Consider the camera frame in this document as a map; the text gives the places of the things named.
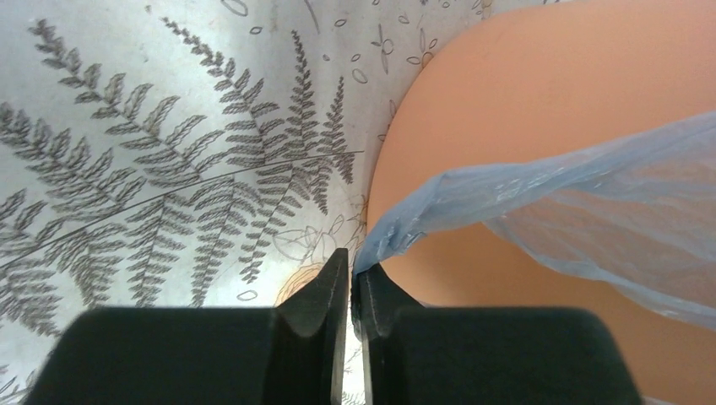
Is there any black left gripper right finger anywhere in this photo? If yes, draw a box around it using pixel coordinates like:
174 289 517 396
351 265 643 404

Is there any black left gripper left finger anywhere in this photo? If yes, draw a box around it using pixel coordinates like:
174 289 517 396
25 248 350 404

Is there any light blue trash bag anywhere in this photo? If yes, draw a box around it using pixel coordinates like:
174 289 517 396
353 111 715 329

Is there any orange plastic trash bin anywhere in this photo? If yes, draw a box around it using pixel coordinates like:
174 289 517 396
355 1 715 404

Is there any floral patterned table mat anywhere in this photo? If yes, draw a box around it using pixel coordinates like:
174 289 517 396
1 1 523 404

